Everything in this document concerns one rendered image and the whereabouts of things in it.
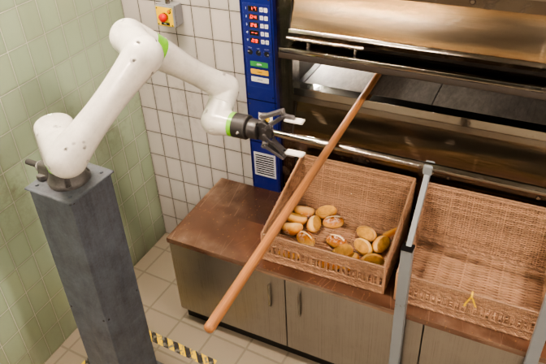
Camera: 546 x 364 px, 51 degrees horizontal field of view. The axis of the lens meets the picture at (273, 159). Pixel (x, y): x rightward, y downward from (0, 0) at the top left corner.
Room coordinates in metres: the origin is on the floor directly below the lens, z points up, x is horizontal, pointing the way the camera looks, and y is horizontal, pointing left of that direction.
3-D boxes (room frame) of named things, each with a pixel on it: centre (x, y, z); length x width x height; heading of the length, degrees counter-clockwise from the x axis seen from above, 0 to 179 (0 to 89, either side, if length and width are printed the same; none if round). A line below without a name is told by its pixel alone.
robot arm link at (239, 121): (1.83, 0.10, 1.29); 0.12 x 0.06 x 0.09; 153
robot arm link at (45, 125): (1.67, 0.72, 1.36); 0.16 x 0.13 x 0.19; 27
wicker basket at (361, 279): (1.96, -0.28, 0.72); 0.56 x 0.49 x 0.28; 64
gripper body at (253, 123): (1.79, 0.04, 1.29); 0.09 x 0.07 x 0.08; 63
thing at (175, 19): (2.59, 0.44, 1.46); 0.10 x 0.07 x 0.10; 63
